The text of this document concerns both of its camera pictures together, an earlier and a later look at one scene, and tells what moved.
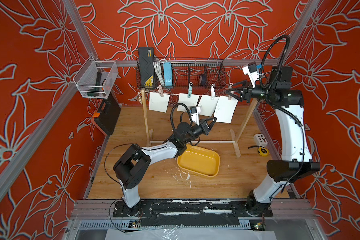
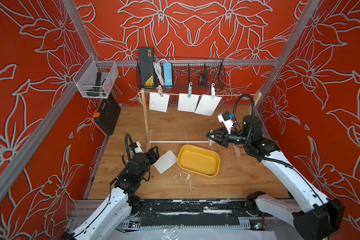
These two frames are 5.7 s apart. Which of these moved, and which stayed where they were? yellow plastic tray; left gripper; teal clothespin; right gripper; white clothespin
Moved: right gripper; left gripper
Stayed: teal clothespin; yellow plastic tray; white clothespin
